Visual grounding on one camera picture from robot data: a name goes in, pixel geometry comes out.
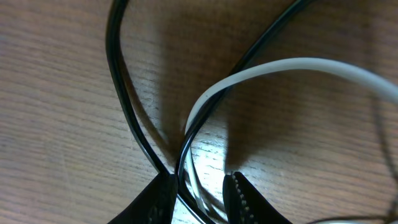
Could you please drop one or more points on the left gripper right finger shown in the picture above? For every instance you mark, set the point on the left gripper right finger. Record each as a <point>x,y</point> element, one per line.
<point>244,204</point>

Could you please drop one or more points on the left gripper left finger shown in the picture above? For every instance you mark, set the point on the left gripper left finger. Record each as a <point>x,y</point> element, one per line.
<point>154,205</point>

